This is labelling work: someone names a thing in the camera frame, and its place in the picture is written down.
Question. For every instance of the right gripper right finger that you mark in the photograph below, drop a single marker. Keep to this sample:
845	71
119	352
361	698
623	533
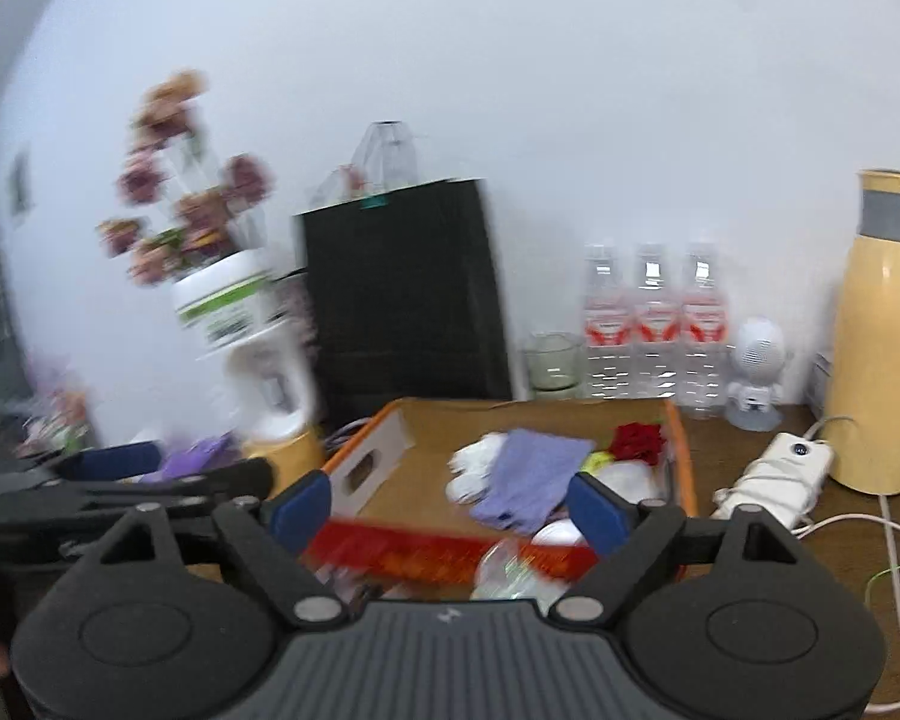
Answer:
712	615

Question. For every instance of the green packet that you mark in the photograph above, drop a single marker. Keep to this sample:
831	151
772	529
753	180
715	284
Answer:
596	460

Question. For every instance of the dried flower bouquet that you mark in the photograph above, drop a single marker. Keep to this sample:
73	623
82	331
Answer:
188	208

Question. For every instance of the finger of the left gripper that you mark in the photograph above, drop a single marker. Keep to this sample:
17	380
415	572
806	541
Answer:
111	463

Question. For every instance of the black paper bag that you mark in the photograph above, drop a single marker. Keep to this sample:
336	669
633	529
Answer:
404	294

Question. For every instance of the red fabric flower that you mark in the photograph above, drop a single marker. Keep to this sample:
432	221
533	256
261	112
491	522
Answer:
638	441

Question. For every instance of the white power adapter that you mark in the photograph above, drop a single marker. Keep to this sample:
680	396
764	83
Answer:
786	480

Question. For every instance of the purple knitted cloth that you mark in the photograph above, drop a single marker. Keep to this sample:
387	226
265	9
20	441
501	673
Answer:
530	480

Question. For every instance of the white round jar lid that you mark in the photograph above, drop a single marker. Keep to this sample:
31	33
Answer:
560	532

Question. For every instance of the red orange cardboard box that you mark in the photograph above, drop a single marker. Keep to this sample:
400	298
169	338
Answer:
425	488

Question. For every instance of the white tissue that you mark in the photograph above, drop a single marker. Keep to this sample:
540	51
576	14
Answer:
470	468

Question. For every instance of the white green jug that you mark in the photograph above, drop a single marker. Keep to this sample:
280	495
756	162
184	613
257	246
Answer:
266	390

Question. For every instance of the glass cup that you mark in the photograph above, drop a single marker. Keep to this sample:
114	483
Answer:
553	363

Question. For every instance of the middle water bottle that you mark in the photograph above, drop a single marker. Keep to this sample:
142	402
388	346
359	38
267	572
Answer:
656	327

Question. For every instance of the left water bottle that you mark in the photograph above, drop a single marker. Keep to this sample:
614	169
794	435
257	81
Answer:
607	326

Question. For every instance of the water bottle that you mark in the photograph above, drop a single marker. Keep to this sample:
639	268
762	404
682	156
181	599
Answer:
704	333
656	327
607	326

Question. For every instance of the white astronaut figure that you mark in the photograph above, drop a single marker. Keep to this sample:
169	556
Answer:
758	358

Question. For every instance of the yellow thermos jug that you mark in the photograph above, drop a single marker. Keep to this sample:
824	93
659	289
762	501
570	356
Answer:
863	396

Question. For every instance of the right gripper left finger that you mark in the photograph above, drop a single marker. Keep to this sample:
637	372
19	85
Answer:
153	620

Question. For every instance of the right water bottle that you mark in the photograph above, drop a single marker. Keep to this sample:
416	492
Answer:
704	333

